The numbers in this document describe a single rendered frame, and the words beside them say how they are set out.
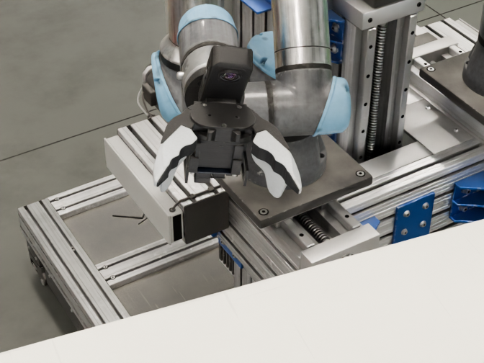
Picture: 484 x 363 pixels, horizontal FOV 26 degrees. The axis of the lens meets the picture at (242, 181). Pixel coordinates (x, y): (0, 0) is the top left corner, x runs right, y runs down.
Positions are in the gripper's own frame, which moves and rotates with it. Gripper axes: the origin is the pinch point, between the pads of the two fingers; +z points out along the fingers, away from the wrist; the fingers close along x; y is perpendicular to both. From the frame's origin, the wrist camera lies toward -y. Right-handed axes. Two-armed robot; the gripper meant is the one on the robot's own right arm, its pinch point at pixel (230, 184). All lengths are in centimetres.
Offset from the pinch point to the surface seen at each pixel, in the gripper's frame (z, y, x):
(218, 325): 28.3, -8.9, 4.3
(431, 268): 23.5, -11.3, -13.1
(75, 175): -186, 150, 16
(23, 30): -279, 153, 40
